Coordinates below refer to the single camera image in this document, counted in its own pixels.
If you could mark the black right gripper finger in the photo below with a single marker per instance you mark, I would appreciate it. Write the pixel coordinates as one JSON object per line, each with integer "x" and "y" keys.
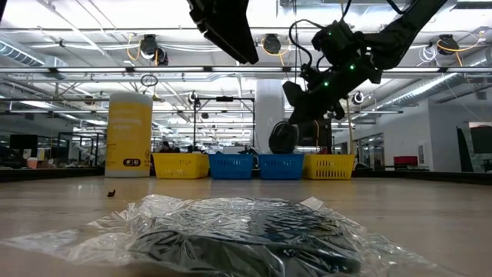
{"x": 298, "y": 105}

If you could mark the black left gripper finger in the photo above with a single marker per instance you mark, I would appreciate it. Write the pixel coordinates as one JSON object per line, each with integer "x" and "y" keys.
{"x": 230, "y": 31}

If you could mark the clear bag with black item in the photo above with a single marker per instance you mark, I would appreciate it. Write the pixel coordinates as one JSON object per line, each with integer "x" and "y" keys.
{"x": 238, "y": 238}

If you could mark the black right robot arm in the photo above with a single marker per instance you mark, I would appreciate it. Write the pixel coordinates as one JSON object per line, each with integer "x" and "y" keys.
{"x": 403, "y": 31}

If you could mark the white building pillar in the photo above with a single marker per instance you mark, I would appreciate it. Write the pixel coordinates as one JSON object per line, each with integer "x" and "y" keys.
{"x": 267, "y": 111}

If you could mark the black hanging monitor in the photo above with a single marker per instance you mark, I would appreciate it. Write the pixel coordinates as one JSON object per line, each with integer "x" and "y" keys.
{"x": 324, "y": 134}

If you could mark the long ceiling light bar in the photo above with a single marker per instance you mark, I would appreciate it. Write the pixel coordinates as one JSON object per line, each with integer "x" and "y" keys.
{"x": 246, "y": 70}

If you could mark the blue plastic basket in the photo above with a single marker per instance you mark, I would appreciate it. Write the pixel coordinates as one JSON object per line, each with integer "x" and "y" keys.
{"x": 280, "y": 167}
{"x": 230, "y": 166}

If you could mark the yellow plastic basket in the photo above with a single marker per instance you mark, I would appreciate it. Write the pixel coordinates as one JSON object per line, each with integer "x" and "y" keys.
{"x": 180, "y": 165}
{"x": 328, "y": 166}

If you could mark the person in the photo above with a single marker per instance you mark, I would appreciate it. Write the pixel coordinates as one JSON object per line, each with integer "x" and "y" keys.
{"x": 167, "y": 147}

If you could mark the dark leaning panel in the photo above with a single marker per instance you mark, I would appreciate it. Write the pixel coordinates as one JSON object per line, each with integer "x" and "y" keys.
{"x": 464, "y": 154}

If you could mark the small dark scrap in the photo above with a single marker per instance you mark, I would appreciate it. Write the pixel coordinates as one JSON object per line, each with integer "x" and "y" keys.
{"x": 111, "y": 193}

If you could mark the black desk monitor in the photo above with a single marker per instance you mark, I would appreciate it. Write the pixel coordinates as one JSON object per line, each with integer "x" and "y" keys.
{"x": 23, "y": 142}

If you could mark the coral cup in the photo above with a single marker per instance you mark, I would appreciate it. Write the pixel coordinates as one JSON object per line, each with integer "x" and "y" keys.
{"x": 32, "y": 163}

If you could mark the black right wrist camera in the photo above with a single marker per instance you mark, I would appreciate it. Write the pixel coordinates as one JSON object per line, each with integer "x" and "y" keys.
{"x": 334, "y": 42}

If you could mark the black table edge rail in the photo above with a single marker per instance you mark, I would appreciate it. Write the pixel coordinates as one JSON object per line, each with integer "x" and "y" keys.
{"x": 442, "y": 177}

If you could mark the dark wall screen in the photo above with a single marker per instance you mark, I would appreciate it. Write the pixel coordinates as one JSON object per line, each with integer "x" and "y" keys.
{"x": 482, "y": 140}

